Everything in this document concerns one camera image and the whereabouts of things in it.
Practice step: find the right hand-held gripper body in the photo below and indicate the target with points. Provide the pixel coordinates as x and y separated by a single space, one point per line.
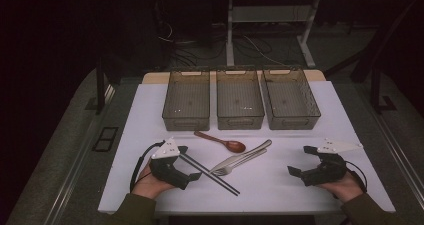
330 170

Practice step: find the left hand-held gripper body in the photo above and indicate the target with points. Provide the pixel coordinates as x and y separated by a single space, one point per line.
166 166

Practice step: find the black chopstick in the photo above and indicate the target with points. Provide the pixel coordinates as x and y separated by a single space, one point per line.
213 179
216 177

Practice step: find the silver fork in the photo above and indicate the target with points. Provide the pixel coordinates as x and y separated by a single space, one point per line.
221 171

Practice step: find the silver table knife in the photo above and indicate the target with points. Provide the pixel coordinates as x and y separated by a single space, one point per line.
223 164

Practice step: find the smoky clear plastic bin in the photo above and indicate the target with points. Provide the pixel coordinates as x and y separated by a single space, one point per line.
186 101
239 101
290 100

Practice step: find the brown wooden spoon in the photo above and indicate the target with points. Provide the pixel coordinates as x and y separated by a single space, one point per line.
236 146

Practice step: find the person's right hand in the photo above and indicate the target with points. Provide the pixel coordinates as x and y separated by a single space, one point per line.
346 188

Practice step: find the person's left hand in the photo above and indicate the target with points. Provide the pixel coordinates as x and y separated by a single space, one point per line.
150 185

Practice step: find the dark metal stand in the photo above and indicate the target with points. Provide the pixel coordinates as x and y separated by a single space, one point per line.
100 85
376 91

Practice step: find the white metal stand frame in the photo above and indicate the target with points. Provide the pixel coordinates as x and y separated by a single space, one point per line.
230 35

